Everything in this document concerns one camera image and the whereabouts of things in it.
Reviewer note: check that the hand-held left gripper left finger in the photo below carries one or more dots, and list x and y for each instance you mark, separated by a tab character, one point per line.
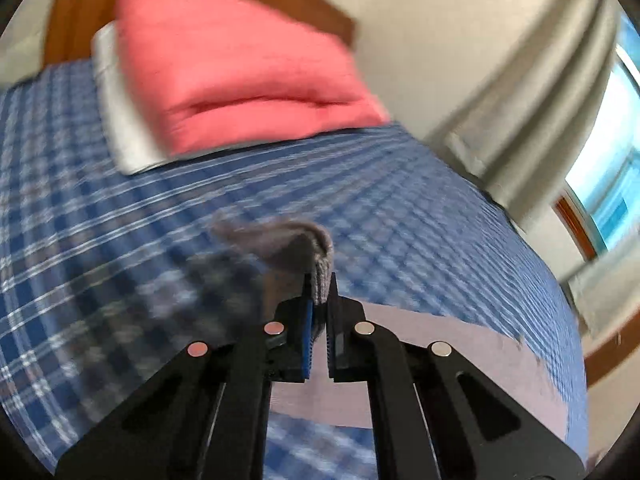
308	332

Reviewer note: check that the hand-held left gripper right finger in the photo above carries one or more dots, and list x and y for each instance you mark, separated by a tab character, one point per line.
330	340

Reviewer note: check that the grey towel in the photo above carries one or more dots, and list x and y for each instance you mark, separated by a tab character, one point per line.
450	360

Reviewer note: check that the blue plaid bed sheet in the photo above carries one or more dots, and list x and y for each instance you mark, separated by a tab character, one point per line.
125	240

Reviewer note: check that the grey pillow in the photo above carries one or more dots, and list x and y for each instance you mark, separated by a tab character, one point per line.
122	130

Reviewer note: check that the folded red blanket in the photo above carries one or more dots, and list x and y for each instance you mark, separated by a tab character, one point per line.
235	65

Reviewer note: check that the beige curtain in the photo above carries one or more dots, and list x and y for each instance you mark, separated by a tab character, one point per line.
540	85

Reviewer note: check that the wooden headboard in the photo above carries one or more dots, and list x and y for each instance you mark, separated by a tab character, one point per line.
75	5

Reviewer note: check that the window with wooden frame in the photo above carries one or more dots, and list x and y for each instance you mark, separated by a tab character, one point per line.
605	180

